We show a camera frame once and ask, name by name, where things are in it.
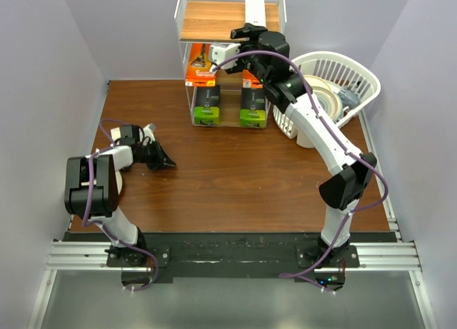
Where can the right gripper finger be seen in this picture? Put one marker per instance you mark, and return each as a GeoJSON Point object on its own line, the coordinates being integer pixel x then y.
{"type": "Point", "coordinates": [248, 31]}
{"type": "Point", "coordinates": [237, 65]}

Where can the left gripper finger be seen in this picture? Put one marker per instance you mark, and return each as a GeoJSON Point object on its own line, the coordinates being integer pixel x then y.
{"type": "Point", "coordinates": [161, 157]}
{"type": "Point", "coordinates": [157, 165]}

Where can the white plastic slatted basket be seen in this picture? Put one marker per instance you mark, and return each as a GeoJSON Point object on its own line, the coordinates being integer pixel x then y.
{"type": "Point", "coordinates": [340, 71]}

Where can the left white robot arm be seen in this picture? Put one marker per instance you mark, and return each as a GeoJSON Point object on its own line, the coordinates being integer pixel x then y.
{"type": "Point", "coordinates": [93, 186]}

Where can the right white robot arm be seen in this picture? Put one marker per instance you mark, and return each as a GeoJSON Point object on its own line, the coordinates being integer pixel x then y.
{"type": "Point", "coordinates": [265, 54]}

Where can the cream plate on table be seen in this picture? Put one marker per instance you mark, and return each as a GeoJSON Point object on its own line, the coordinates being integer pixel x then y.
{"type": "Point", "coordinates": [119, 182]}

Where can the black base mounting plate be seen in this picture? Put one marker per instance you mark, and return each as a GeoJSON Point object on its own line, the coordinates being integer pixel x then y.
{"type": "Point", "coordinates": [231, 255]}

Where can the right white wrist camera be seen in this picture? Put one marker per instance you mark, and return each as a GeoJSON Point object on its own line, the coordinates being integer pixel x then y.
{"type": "Point", "coordinates": [219, 52]}

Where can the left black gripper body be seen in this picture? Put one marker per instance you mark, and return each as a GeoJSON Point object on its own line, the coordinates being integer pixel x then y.
{"type": "Point", "coordinates": [150, 155]}

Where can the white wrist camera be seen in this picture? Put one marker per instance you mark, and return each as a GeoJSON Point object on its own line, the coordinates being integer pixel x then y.
{"type": "Point", "coordinates": [149, 131]}
{"type": "Point", "coordinates": [219, 52]}

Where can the grey object in basket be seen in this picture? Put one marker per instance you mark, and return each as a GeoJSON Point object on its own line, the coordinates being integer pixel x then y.
{"type": "Point", "coordinates": [348, 98]}

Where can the white small box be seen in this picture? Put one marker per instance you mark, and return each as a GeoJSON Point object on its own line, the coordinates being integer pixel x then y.
{"type": "Point", "coordinates": [115, 134]}

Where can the blue ringed plate in basket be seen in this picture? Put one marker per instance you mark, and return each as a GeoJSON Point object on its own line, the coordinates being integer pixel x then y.
{"type": "Point", "coordinates": [330, 103]}

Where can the orange razor box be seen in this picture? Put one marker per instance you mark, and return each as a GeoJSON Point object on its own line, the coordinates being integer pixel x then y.
{"type": "Point", "coordinates": [198, 67]}
{"type": "Point", "coordinates": [250, 81]}

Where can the cream plate in basket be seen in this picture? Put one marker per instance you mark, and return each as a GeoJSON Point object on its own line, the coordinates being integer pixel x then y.
{"type": "Point", "coordinates": [317, 82]}

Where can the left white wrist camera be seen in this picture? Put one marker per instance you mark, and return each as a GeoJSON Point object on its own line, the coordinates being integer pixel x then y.
{"type": "Point", "coordinates": [149, 131]}

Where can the silver grey box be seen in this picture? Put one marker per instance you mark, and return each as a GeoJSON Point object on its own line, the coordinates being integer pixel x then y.
{"type": "Point", "coordinates": [255, 12]}

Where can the white wire wooden shelf unit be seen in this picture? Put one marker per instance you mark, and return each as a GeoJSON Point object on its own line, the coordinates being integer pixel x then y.
{"type": "Point", "coordinates": [211, 21]}

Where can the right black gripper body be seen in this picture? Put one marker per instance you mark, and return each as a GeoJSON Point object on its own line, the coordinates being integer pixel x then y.
{"type": "Point", "coordinates": [259, 71]}

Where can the black green razor box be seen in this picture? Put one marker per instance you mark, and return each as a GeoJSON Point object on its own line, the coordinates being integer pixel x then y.
{"type": "Point", "coordinates": [207, 105]}
{"type": "Point", "coordinates": [253, 108]}

